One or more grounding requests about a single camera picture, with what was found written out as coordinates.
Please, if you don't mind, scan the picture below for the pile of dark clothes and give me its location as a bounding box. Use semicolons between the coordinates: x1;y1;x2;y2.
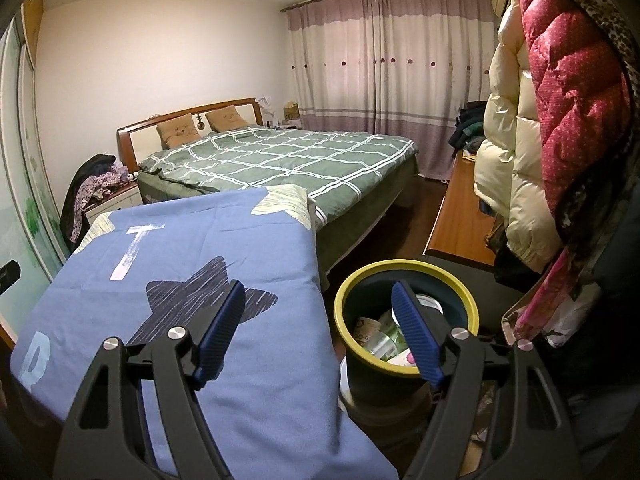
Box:
448;101;488;153

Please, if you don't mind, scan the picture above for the paper cup with pink print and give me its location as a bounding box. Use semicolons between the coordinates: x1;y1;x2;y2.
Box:
390;347;422;376

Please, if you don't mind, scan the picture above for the wooden desk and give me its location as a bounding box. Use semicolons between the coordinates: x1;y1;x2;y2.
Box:
424;152;501;266

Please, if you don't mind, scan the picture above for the brown patterned handbag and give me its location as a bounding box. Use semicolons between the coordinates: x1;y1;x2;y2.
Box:
485;215;508;256

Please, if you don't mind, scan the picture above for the clear plastic cup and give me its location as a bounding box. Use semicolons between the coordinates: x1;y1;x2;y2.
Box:
375;312;416;358

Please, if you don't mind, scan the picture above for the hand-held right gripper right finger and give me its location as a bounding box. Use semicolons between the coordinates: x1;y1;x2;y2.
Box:
391;281;581;480

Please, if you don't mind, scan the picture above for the green checked duvet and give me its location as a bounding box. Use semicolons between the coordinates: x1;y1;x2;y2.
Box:
137;127;418;211

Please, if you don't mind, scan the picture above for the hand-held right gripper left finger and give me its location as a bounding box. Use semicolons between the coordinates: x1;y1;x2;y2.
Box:
52;280;247;480

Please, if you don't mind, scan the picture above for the pink and white curtain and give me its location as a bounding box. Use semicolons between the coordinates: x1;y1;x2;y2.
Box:
280;0;501;181

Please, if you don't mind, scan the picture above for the white nightstand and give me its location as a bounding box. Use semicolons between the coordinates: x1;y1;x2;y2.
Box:
82;182;143;226

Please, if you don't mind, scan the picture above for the white puffer jacket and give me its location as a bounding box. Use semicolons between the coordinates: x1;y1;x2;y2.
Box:
472;0;563;273

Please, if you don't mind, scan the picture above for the blue printed tablecloth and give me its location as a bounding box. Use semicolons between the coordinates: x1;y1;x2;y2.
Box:
10;185;401;480

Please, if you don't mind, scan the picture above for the white plastic bag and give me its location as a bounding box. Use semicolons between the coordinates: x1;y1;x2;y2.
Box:
547;295;583;348

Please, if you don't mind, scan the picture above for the red quilted jacket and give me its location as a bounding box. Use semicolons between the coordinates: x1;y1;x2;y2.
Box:
517;0;633;241

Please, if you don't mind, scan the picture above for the yellow-rimmed dark trash bin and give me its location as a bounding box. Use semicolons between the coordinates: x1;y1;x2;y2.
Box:
333;259;479;401

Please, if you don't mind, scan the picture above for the sliding wardrobe door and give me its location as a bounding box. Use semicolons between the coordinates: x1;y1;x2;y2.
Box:
0;10;71;286

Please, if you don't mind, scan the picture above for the pink plastic bag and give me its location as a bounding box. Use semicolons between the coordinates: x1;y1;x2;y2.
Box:
515;250;571;341

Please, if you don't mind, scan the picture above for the wooden bed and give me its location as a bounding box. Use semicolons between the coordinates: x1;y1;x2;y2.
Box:
116;97;420;281

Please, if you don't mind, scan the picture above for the brown pillow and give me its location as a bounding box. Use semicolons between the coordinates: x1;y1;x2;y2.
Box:
205;106;247;132
156;115;202;149

